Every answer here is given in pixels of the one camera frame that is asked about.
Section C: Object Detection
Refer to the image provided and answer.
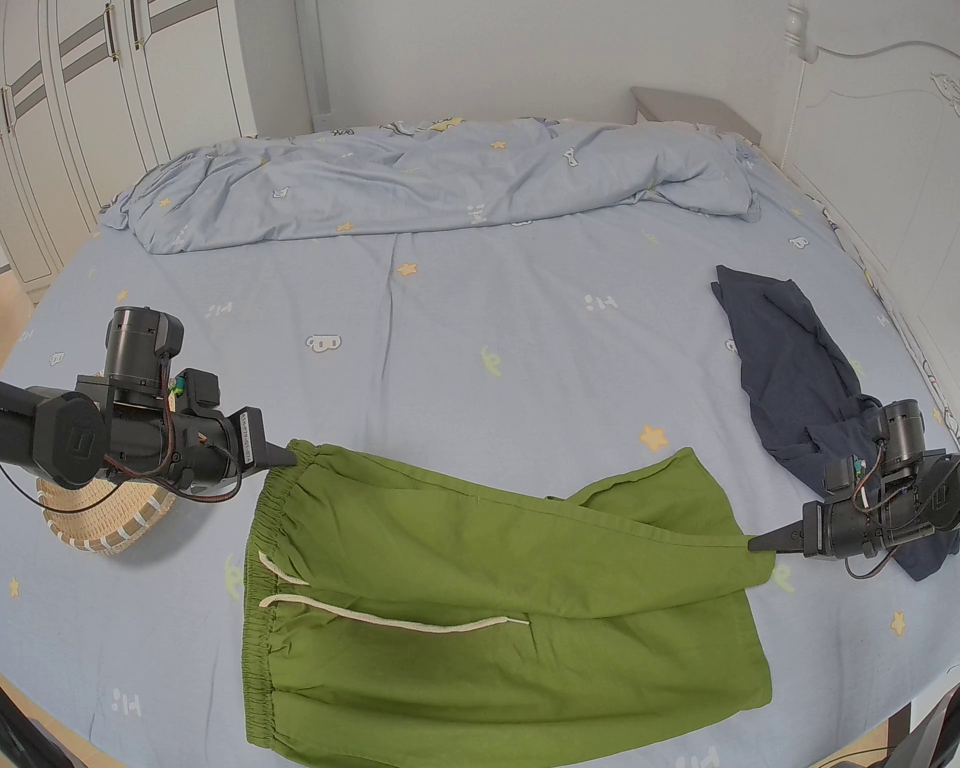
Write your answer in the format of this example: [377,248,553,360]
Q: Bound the black cable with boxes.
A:
[0,459,121,519]

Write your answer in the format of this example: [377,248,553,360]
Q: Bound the round woven basket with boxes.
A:
[36,472,181,558]

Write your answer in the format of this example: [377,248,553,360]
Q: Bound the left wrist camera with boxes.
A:
[180,367,224,420]

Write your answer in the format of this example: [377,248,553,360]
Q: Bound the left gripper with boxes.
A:
[103,407,269,489]

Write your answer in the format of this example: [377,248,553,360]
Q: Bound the white wall pipe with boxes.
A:
[296,0,335,132]

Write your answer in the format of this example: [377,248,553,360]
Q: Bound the dark blue garment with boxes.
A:
[711,264,960,582]

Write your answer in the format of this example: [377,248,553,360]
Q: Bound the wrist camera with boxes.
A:
[823,457,858,502]
[180,367,224,420]

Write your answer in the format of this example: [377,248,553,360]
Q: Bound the white wardrobe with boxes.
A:
[0,0,256,305]

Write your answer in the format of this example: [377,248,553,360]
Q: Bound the pale blue quilt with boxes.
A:
[99,116,762,256]

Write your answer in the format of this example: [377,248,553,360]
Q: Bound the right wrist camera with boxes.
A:
[823,457,858,502]

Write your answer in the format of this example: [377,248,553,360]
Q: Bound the green shorts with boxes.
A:
[238,438,775,768]

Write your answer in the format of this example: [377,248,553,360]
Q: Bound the grey bedside table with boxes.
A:
[630,86,762,147]

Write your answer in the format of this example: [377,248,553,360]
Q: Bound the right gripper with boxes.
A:
[801,498,936,561]

